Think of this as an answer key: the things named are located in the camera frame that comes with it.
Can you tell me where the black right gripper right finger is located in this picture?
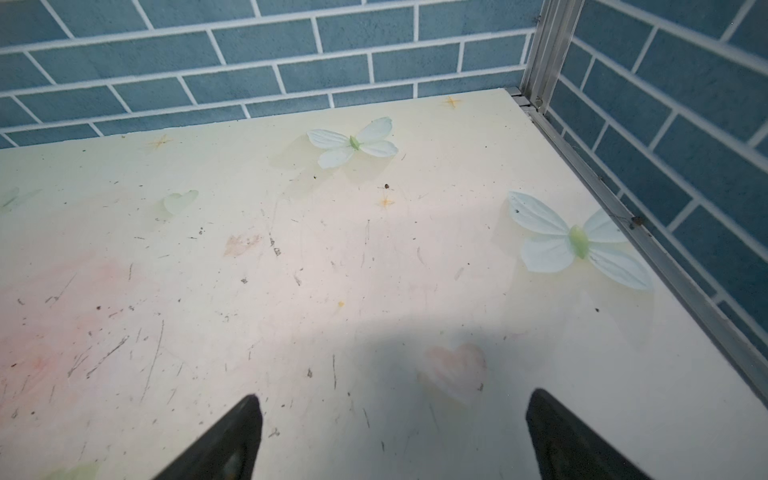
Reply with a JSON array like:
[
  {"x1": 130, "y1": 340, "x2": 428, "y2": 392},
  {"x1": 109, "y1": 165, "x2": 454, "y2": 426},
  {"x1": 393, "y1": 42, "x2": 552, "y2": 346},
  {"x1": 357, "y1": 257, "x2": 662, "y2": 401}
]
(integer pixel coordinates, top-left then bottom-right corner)
[{"x1": 526, "y1": 388, "x2": 650, "y2": 480}]

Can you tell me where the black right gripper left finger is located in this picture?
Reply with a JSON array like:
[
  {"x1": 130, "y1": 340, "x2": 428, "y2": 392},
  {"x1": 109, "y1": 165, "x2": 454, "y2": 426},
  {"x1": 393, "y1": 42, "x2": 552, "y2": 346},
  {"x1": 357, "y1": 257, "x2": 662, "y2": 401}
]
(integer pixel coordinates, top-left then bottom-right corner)
[{"x1": 155, "y1": 394, "x2": 263, "y2": 480}]

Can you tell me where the aluminium corner frame post right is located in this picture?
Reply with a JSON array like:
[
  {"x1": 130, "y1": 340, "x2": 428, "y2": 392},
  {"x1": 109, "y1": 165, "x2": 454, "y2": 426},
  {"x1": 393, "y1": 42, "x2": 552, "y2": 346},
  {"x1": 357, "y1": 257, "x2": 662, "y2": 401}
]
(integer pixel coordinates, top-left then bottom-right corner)
[{"x1": 521, "y1": 1, "x2": 767, "y2": 399}]

